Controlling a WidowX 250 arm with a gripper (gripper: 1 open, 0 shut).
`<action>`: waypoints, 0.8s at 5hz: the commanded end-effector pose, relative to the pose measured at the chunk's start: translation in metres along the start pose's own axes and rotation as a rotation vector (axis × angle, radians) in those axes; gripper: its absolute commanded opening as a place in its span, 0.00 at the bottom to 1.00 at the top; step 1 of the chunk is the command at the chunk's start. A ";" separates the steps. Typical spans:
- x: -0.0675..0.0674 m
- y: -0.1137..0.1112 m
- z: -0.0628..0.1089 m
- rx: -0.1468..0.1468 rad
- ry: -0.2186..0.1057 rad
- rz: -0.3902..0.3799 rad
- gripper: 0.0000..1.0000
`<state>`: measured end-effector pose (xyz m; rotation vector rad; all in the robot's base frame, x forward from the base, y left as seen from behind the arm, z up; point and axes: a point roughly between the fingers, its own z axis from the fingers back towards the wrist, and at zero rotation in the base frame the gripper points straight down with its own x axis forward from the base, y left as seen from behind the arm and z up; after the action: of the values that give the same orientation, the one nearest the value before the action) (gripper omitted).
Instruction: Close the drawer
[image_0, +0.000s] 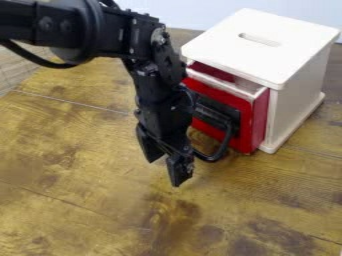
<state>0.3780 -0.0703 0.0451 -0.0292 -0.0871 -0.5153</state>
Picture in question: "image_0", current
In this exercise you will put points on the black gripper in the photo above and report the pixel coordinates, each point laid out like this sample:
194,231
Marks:
165,114

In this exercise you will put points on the white wooden cabinet box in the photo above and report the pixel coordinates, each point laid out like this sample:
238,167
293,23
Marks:
278,52

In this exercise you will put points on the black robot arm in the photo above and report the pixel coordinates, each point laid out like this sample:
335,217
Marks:
65,33

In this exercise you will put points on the red drawer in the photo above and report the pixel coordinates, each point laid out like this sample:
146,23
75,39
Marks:
229,97

